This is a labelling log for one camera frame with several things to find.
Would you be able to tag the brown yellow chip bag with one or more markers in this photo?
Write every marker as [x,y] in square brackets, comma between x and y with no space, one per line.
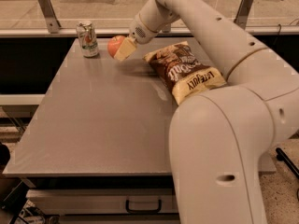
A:
[182,73]

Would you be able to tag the black floor bar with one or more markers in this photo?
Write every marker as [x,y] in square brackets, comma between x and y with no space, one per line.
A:
[282,156]

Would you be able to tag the green 7up can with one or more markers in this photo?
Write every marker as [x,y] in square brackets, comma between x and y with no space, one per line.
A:
[87,39]

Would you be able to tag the red apple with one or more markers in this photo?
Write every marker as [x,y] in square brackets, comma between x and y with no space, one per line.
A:
[114,43]

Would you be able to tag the white drawer front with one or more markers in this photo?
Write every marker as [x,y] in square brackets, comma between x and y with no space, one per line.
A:
[98,201]

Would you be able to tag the right metal bracket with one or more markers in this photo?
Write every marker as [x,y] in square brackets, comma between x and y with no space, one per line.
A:
[242,14]

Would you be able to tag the black drawer handle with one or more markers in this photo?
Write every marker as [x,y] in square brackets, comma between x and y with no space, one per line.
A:
[143,208]

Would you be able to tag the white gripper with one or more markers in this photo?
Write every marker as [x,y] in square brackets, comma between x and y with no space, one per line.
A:
[139,31]

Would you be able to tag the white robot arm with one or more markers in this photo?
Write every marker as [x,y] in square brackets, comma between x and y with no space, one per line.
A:
[217,137]

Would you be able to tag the left metal bracket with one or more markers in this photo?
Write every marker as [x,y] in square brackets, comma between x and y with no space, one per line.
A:
[51,20]

